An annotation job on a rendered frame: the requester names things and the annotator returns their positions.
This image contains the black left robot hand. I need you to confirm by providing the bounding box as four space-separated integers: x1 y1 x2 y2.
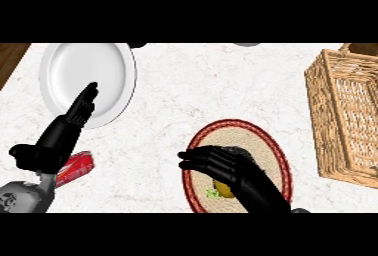
7 81 100 175

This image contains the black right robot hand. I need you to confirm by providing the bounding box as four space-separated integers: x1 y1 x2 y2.
175 145 292 214

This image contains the yellow lemon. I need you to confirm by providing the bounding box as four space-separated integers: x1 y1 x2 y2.
211 179 237 199

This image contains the red-rimmed woven round placemat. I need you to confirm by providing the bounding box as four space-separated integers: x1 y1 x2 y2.
181 118 293 214

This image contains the wicker basket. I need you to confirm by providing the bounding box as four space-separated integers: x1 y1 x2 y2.
302 43 378 190

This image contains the red can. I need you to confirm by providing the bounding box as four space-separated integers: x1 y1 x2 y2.
54 150 94 189

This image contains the white round plate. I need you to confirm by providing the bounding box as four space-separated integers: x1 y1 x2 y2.
38 43 138 130

